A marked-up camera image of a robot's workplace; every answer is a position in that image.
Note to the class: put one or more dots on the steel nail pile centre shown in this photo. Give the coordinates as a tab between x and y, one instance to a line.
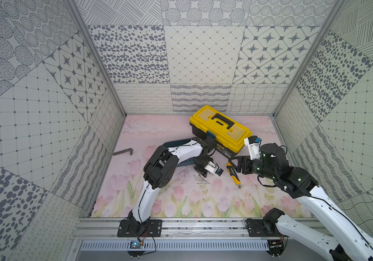
201	180

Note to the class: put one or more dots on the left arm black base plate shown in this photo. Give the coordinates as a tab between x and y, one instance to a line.
132	228

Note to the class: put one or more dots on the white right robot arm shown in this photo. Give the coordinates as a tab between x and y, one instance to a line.
347	242

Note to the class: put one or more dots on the aluminium mounting rail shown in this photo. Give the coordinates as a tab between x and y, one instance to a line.
171	228

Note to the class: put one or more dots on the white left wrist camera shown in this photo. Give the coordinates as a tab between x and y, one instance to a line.
213	169

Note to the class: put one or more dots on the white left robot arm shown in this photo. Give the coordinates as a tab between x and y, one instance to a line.
160	168

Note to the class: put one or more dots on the dark metal L-shaped wrench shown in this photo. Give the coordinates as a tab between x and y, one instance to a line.
129	150

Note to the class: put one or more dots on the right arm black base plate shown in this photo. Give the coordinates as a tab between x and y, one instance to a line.
261	228

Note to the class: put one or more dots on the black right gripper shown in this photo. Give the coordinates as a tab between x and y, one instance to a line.
242	160

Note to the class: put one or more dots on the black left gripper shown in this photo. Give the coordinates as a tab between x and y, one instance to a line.
202	162

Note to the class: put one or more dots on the teal plastic storage box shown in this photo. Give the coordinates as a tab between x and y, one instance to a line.
175	143

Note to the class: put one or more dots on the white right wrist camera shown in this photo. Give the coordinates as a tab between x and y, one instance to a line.
253	145

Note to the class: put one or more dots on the white slotted cable duct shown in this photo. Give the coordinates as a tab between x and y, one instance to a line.
176	245

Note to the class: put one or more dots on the yellow black utility knife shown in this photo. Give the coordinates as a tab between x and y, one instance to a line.
234	175

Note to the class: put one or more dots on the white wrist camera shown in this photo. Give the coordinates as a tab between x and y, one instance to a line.
253	145
213	169

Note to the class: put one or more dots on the yellow black toolbox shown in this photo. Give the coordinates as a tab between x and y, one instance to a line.
229	134

